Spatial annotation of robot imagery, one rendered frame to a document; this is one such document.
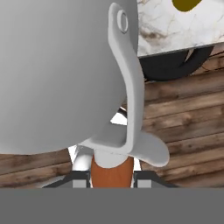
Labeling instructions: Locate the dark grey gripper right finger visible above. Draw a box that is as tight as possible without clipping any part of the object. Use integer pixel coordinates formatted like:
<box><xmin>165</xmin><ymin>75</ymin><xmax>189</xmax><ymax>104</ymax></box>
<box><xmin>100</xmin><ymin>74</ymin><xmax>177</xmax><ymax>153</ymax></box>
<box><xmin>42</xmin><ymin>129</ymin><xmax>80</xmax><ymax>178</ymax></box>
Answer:
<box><xmin>133</xmin><ymin>170</ymin><xmax>179</xmax><ymax>189</ymax></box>

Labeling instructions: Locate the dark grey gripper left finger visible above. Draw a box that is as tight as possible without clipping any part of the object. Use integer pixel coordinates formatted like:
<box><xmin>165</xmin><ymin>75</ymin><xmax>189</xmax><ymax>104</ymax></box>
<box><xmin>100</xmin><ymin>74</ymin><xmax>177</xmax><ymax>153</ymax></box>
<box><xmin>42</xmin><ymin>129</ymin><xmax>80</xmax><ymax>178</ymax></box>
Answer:
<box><xmin>43</xmin><ymin>170</ymin><xmax>92</xmax><ymax>189</ymax></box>

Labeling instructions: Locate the olive yellow round object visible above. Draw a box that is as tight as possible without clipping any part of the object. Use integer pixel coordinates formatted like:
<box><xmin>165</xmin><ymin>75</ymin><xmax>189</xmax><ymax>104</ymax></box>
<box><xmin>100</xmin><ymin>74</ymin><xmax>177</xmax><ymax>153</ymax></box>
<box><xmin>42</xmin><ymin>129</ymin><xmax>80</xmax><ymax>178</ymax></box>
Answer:
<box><xmin>171</xmin><ymin>0</ymin><xmax>203</xmax><ymax>13</ymax></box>

